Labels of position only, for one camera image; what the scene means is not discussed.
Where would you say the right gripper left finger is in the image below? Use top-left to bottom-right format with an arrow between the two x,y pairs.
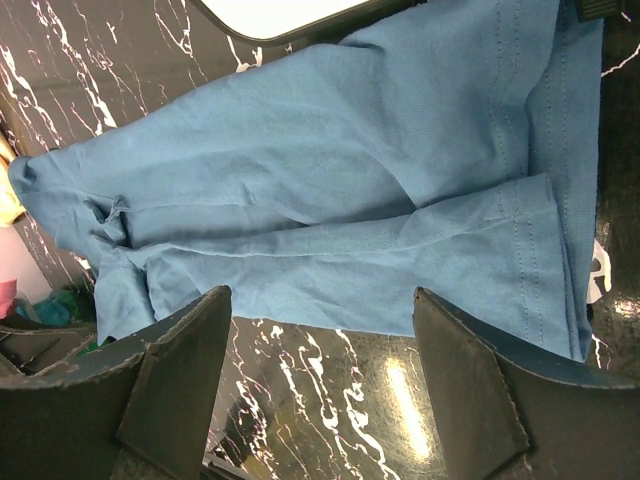
1,286 -> 232,479

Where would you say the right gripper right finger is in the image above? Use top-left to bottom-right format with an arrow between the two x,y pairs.
413,288 -> 639,479

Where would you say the blue t shirt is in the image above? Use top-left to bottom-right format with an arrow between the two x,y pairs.
8,1 -> 603,361

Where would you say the green t shirt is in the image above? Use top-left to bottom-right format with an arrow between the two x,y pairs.
34,290 -> 95,327

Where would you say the black marble pattern mat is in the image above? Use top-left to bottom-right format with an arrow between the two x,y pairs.
1,1 -> 639,479

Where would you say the pink t shirt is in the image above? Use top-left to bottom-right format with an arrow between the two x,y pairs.
0,279 -> 17,319

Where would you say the folded beige t shirt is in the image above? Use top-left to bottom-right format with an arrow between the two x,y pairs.
0,133 -> 26,228

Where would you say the white whiteboard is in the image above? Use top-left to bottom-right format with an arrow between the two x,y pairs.
193,0 -> 417,46

